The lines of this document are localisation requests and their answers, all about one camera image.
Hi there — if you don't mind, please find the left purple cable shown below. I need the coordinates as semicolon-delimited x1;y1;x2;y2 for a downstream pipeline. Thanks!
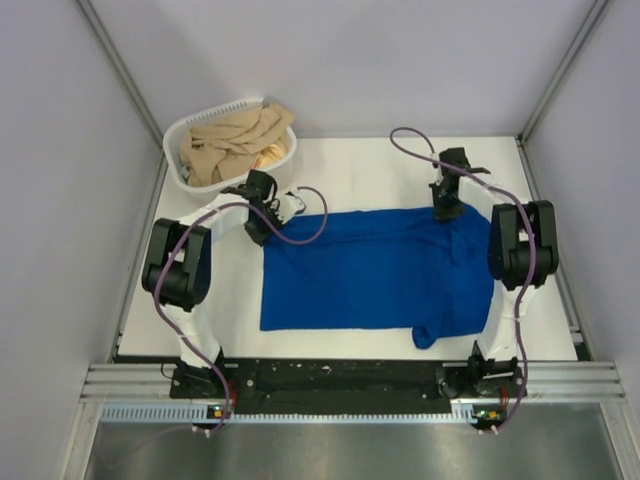
152;185;329;437

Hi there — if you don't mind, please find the slotted cable duct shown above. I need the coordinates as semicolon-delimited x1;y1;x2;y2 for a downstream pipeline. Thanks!
100;403;498;426

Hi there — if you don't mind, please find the beige t-shirt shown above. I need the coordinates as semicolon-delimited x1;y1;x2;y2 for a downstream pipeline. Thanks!
179;103;295;187

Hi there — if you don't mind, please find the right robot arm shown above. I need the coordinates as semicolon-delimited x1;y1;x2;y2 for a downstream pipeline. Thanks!
430;147;559;396

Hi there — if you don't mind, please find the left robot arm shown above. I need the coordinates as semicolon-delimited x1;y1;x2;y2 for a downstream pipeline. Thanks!
141;170;284;397

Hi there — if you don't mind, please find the blue printed t-shirt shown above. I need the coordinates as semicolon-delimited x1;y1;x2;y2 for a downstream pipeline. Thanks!
260;207;494;349

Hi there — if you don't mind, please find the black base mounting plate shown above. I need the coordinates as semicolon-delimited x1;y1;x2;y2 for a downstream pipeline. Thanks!
170;355;524;415

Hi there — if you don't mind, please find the aluminium frame rail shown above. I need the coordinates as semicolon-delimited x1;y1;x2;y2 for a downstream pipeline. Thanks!
80;364;173;403

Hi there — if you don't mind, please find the white plastic laundry basket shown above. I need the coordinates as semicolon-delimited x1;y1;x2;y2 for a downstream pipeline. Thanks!
163;95;299;203

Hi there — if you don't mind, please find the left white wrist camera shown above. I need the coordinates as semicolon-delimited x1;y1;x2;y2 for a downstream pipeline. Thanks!
275;187;306;225

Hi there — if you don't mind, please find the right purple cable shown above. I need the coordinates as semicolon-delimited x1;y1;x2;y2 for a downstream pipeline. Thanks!
389;126;536;434

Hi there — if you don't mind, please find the purple cable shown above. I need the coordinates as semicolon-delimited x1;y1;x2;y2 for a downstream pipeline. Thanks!
389;126;536;434
152;185;329;437

